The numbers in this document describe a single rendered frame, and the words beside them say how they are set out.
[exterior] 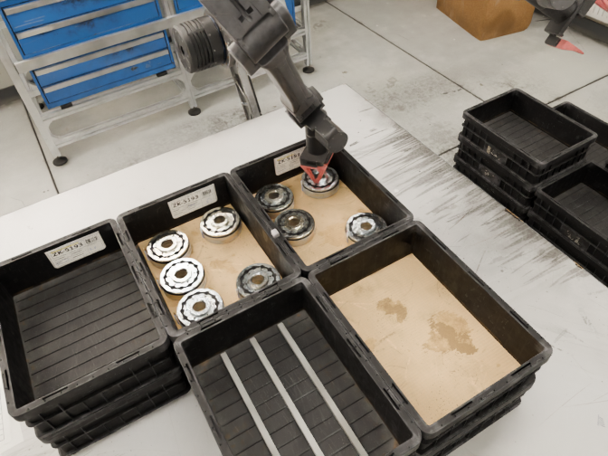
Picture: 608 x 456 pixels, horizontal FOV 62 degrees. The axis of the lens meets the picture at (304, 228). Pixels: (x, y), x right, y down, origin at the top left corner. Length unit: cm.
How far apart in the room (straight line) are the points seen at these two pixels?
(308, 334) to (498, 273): 56
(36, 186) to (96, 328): 195
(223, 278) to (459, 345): 55
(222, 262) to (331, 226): 29
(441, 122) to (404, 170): 146
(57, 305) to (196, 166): 68
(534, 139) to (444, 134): 87
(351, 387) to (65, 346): 62
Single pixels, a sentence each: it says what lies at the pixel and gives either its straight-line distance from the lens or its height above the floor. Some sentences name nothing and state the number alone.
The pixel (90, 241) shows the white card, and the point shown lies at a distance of 131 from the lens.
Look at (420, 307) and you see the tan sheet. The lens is 115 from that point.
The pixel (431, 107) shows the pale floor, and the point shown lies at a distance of 320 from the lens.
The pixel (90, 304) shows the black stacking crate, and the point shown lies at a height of 83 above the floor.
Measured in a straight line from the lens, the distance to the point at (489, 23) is 392.
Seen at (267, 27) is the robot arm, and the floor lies 142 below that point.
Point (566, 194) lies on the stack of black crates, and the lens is 219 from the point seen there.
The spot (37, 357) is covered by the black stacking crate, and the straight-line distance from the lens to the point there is 125.
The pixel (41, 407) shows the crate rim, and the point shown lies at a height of 92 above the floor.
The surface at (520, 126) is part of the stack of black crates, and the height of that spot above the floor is 49.
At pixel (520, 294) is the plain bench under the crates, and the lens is 139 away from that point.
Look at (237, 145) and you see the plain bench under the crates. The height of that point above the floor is 70.
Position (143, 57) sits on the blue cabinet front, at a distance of 302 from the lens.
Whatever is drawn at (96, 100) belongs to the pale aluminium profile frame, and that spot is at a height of 29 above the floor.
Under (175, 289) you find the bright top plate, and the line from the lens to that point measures 119.
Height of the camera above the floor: 178
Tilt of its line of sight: 47 degrees down
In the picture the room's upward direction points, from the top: 5 degrees counter-clockwise
